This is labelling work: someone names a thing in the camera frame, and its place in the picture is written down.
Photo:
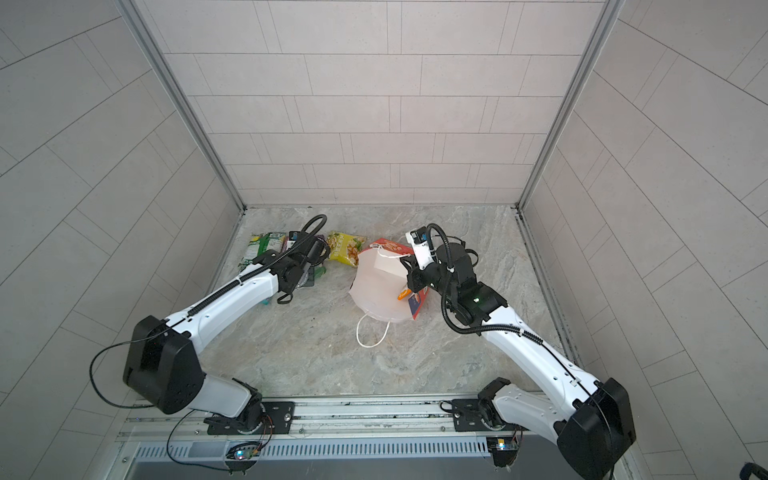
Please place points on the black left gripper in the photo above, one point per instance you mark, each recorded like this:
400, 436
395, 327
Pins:
314, 264

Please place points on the orange snack packet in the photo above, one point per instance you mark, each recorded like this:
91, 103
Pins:
404, 294

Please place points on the yellow green snack packet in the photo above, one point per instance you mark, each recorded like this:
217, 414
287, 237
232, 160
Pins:
345, 248

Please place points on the red paper gift bag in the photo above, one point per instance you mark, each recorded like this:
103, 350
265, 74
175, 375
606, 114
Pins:
379, 279

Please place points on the aluminium corner post right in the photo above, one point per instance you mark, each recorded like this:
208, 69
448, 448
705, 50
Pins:
605, 22

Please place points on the aluminium corner post left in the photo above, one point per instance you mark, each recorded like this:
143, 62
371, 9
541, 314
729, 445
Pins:
139, 29

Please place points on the right circuit board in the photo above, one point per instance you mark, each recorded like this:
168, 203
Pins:
503, 450

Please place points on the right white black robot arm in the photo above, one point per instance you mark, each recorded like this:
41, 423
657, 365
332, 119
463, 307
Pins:
482, 311

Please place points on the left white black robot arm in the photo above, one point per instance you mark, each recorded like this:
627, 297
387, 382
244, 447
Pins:
163, 364

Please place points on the left green circuit board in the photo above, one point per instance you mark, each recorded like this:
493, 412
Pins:
247, 451

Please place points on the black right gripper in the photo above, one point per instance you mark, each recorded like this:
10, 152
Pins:
414, 273

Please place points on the aluminium corner post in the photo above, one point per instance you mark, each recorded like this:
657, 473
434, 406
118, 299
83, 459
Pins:
605, 22
139, 29

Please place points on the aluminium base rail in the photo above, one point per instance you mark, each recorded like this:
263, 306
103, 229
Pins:
372, 417

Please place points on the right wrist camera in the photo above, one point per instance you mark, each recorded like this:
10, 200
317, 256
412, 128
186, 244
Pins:
420, 242

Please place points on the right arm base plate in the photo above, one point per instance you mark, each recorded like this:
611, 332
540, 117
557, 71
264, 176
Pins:
466, 416

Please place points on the teal snack packet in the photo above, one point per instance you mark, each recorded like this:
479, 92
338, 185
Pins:
312, 274

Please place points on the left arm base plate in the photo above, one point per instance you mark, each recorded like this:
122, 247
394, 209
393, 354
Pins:
270, 417

